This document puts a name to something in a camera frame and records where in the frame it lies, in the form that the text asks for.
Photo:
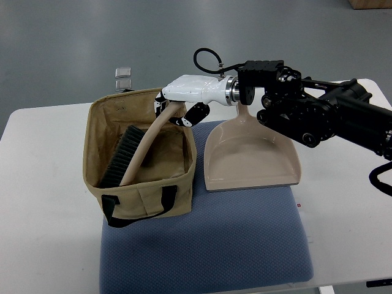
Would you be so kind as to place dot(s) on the brown cardboard box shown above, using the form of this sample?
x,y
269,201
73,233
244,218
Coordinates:
x,y
370,4

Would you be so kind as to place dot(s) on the blue quilted mat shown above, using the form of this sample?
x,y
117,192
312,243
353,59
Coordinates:
x,y
230,240

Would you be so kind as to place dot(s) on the pink hand broom black bristles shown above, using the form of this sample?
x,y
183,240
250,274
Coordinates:
x,y
132,149

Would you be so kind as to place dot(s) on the black table control panel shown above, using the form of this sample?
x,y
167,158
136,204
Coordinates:
x,y
379,283

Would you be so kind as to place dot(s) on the pink plastic dustpan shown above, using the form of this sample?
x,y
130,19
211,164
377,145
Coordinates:
x,y
240,153

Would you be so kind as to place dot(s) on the upper silver floor plate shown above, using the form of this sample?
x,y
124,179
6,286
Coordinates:
x,y
122,72

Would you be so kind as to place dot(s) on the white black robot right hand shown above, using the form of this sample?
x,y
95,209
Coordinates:
x,y
199,90

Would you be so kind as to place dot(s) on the yellow fabric bag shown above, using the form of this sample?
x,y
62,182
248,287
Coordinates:
x,y
163,184

